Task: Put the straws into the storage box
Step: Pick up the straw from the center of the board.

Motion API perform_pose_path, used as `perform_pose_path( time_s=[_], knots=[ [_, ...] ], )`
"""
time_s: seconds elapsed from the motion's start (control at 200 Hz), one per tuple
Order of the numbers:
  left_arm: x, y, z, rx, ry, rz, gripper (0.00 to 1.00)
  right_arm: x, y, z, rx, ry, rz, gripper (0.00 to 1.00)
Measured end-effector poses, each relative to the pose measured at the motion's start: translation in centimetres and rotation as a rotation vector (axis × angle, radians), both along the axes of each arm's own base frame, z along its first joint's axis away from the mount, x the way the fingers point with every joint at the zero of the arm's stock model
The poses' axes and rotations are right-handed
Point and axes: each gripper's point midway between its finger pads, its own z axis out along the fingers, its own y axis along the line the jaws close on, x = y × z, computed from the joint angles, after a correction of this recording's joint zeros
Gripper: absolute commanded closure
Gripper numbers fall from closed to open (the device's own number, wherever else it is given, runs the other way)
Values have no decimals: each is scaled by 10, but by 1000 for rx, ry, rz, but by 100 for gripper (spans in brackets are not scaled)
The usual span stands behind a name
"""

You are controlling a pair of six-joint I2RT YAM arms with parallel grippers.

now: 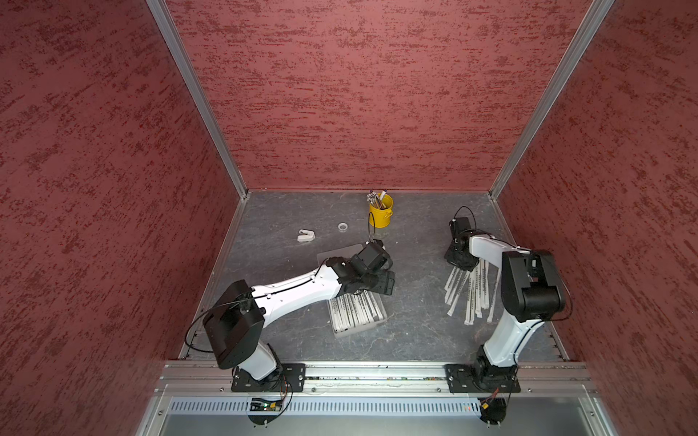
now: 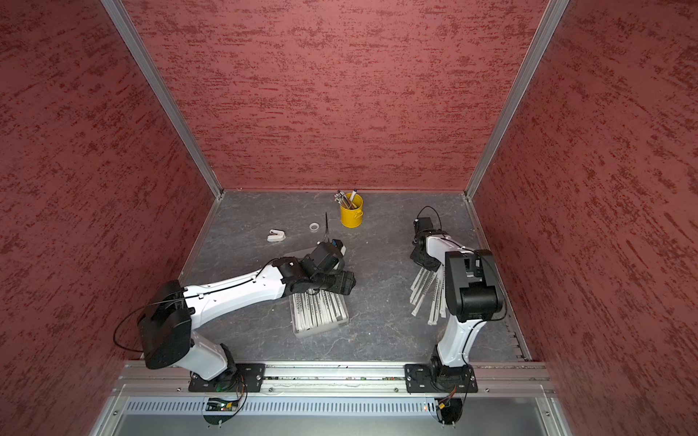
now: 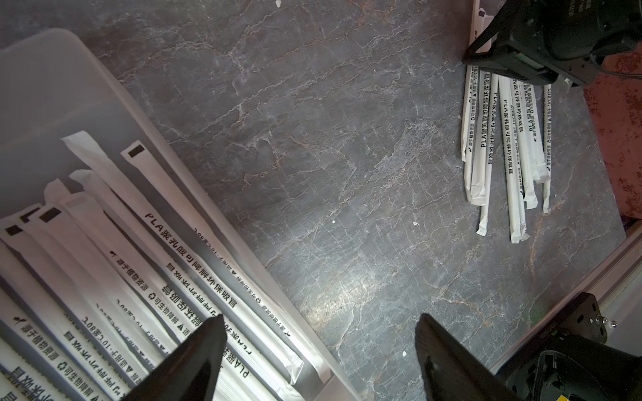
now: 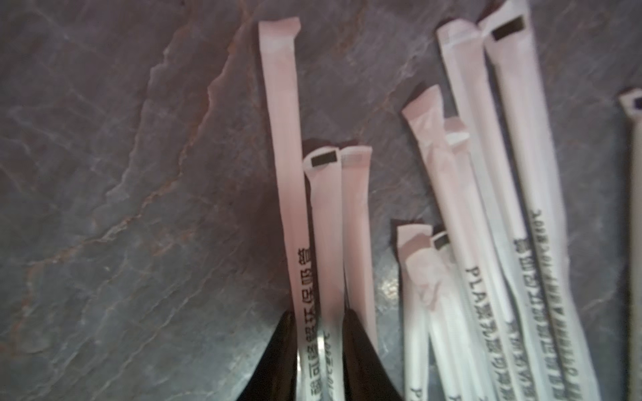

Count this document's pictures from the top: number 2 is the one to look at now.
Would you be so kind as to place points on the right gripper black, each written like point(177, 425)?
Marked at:
point(435, 265)

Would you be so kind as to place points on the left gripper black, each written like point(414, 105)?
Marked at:
point(347, 286)

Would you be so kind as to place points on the translucent plastic storage box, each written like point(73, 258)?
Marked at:
point(292, 273)

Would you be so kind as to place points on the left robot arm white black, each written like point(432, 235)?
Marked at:
point(168, 324)

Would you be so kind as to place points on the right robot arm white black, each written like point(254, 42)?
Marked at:
point(463, 287)

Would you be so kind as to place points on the white plastic clip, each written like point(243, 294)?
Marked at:
point(276, 236)

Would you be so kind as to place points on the yellow metal cup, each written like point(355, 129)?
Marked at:
point(352, 217)

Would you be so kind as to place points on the pens in yellow cup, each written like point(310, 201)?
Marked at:
point(345, 201)

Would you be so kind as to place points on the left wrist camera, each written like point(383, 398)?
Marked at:
point(339, 246)

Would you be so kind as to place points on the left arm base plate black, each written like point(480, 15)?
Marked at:
point(248, 377)

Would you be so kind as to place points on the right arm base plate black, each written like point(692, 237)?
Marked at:
point(427, 378)

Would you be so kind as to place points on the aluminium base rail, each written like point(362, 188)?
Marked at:
point(335, 379)

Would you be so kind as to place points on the perforated cable duct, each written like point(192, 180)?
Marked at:
point(285, 406)

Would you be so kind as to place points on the right aluminium corner post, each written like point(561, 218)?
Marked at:
point(544, 32)

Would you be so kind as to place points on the aluminium corner post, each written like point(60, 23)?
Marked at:
point(544, 32)
point(127, 30)

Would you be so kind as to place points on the left aluminium corner post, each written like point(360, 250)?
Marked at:
point(127, 30)

